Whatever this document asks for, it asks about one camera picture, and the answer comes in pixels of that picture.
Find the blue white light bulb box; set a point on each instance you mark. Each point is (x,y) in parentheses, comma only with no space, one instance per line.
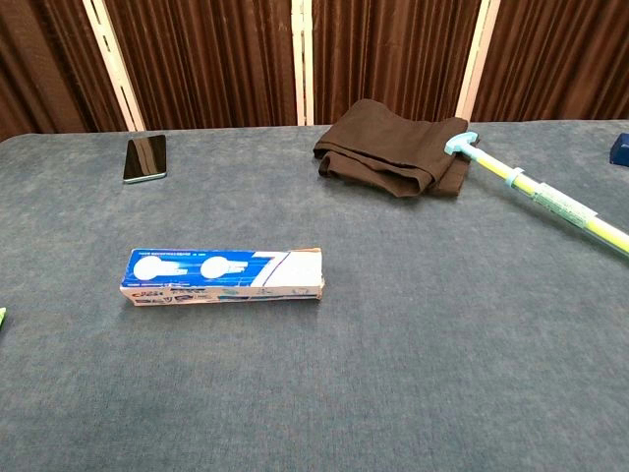
(221,275)

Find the dark blue object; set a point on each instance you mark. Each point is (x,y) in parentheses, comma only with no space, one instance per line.
(620,150)

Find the dark brown folded cloth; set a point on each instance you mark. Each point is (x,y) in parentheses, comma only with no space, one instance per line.
(383,147)

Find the blue felt table cover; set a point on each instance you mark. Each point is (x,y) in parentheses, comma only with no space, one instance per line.
(393,344)

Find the black smartphone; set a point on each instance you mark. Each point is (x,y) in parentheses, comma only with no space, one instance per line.
(145,157)

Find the brown pleated curtain panel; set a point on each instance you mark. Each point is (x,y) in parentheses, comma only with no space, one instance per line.
(44,64)
(206,59)
(393,49)
(560,59)

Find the yellow rod with blue ends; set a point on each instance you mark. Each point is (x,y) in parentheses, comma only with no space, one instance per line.
(560,205)

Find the green white square packet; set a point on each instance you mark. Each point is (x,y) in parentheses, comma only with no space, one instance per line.
(2,322)

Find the white screen frame post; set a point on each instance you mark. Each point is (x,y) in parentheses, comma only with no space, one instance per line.
(116,69)
(475,59)
(298,59)

